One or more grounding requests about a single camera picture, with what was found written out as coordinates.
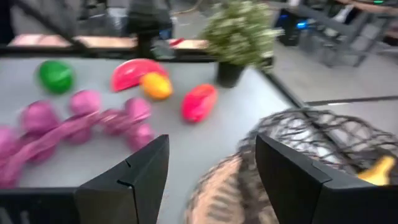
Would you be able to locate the black computer blue light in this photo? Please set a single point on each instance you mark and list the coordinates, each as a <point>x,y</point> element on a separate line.
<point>290,26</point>

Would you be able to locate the green potted plant black pot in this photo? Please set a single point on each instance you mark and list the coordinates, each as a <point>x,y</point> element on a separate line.
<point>239,34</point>

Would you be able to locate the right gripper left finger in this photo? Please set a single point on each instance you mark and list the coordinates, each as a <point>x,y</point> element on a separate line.
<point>140,186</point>

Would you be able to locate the yellow orange fruit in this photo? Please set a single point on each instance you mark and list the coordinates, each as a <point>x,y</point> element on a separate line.
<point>155,85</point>

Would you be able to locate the person's forearm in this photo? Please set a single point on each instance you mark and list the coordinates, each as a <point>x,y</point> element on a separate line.
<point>370,6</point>

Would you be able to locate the black diagonal frame brace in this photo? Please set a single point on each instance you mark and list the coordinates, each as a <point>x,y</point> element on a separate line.
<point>46,23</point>

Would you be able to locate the yellow toy banana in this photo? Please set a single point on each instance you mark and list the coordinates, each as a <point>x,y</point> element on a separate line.
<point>377,174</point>

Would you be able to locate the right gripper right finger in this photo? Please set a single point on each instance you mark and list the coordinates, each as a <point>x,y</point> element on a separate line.
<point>292,186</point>

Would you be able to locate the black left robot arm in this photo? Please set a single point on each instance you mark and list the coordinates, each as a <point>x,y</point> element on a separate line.
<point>146,43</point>

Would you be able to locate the green fruit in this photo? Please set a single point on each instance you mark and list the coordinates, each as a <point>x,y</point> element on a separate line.
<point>56,76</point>

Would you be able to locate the round woven straw placemat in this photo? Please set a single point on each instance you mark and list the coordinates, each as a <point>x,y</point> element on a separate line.
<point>217,193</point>

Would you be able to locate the watermelon slice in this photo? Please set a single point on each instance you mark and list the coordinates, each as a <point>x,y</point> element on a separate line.
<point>130,73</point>

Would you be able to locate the grey metal background frame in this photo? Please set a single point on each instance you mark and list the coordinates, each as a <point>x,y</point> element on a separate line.
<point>342,34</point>

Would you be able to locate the red tomato toy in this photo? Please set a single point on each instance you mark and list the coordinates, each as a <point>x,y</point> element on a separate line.
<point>199,102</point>

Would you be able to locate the light wooden background table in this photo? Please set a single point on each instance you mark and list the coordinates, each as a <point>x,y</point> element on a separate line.
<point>105,42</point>
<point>37,40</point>
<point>192,44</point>

